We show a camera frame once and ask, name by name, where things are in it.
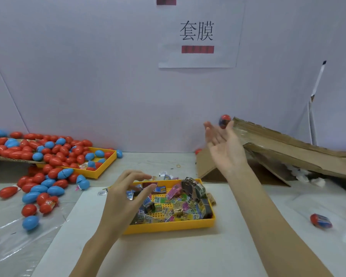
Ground person's right hand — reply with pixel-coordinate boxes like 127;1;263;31
203;120;249;178

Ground person's left hand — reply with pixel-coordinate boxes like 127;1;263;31
97;169;158;243

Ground single red plastic egg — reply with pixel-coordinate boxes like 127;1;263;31
219;114;233;128

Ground pile of plastic eggs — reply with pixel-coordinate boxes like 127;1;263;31
0;129;123;231

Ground person's right forearm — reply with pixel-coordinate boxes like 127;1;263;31
226;161;334;277

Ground yellow plastic tray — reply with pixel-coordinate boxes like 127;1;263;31
122;179;217;235

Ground yellow tray under eggs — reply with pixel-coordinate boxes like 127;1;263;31
69;147;118;180

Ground torn flattened cardboard box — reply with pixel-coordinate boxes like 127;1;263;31
195;117;346;186

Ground white crumpled plastic scraps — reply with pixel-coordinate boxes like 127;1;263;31
288;167;326;188

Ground clear plastic sheet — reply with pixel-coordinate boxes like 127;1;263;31
288;193;346;254

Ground white paper sign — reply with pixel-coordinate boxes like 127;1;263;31
158;0;246;69

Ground clear bag with coloured label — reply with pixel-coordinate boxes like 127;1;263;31
0;205;67;269

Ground brown cardboard sheet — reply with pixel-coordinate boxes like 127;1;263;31
0;154;41;166

